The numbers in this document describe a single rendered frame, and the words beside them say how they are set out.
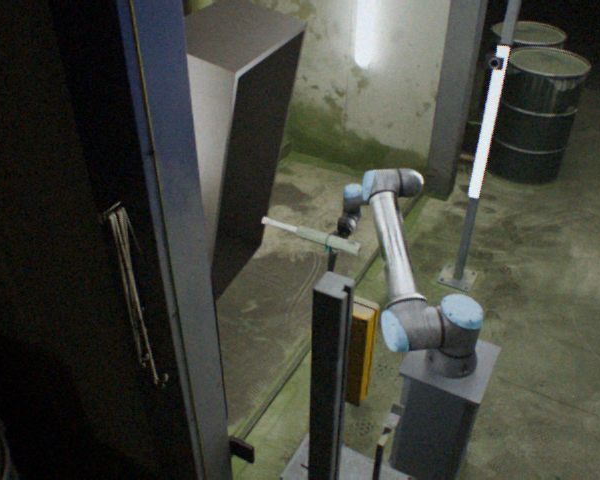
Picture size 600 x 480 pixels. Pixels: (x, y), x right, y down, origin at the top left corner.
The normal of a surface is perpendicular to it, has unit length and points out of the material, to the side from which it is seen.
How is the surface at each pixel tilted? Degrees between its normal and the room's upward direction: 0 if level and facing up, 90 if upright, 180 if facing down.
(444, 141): 90
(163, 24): 90
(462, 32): 90
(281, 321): 0
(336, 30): 90
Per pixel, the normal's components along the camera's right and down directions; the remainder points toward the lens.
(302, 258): 0.00, -0.81
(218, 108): -0.40, 0.55
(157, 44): 0.87, 0.29
